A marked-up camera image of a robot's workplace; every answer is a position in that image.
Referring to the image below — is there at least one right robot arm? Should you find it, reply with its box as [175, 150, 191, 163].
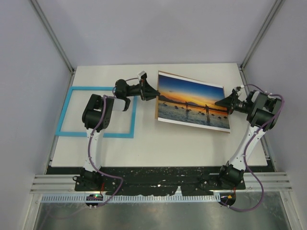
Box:
[215, 87, 284, 189]

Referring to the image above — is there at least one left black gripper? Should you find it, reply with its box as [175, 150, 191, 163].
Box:
[125, 79, 160, 101]

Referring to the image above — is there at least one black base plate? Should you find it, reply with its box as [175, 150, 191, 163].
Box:
[45, 165, 247, 196]

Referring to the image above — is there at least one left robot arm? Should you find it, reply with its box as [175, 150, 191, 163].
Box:
[73, 73, 160, 191]

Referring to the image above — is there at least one blue picture frame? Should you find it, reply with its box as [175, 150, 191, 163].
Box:
[55, 86, 137, 138]

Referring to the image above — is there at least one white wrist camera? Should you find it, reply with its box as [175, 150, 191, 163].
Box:
[234, 85, 245, 96]
[137, 71, 147, 81]

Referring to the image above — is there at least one left aluminium post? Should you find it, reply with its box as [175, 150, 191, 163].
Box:
[28, 0, 75, 75]

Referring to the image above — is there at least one aluminium post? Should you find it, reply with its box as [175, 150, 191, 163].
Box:
[239, 0, 285, 71]
[28, 0, 75, 75]

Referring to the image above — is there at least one right aluminium post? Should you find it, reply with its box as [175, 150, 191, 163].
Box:
[239, 0, 285, 71]

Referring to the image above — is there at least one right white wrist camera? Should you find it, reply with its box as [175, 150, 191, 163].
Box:
[234, 85, 245, 96]

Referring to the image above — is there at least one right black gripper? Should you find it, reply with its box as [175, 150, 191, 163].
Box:
[213, 91, 252, 116]

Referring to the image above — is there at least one sunset photo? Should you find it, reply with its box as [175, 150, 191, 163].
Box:
[157, 73, 231, 134]

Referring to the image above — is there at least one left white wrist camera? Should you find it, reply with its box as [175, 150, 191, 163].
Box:
[137, 71, 147, 81]

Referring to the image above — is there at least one aluminium rail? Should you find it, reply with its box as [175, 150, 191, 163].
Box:
[30, 172, 292, 194]

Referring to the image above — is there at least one perforated cable duct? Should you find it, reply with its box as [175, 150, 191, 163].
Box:
[41, 193, 220, 203]

